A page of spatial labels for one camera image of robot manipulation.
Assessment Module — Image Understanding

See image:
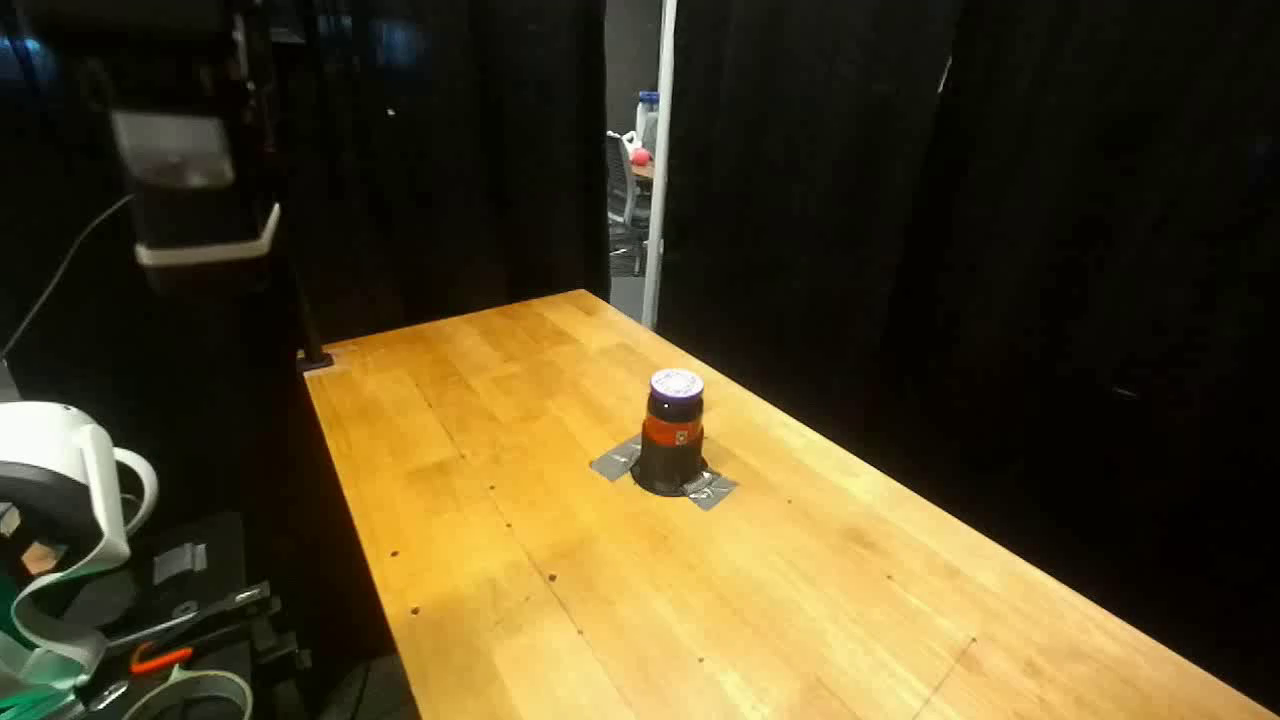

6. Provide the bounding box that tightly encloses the black curtain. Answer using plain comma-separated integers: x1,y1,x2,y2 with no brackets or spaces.
660,0,1280,711

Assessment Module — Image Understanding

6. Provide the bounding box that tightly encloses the white vertical pole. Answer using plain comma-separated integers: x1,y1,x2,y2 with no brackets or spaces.
635,0,681,332

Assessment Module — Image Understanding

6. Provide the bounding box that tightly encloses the grey tape piece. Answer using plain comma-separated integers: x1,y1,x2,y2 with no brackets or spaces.
150,540,213,587

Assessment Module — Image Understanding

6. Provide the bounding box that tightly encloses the black tripod stand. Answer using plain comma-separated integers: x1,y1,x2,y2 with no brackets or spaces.
274,197,336,378

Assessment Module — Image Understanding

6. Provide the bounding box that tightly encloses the orange handled tool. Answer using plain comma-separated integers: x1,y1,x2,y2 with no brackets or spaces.
127,645,201,680

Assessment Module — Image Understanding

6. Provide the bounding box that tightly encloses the blue capped bottle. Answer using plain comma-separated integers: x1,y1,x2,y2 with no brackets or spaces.
633,87,664,150

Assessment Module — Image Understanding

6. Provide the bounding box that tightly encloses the orange rubber band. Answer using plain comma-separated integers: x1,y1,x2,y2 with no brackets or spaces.
641,417,703,451

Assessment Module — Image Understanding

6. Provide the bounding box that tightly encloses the grey square coaster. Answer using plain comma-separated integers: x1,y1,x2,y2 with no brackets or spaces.
686,467,739,511

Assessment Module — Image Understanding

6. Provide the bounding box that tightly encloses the white background cable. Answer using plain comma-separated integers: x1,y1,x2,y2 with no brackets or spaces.
0,192,140,360

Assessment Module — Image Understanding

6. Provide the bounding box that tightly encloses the purple rubber band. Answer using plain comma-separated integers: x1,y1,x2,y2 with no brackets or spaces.
643,369,707,421

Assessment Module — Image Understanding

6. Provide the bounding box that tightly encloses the green white hose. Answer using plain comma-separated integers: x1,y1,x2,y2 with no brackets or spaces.
0,531,257,720

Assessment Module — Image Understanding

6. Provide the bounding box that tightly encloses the grey tape strip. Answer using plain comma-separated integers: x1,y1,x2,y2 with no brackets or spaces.
590,438,647,485

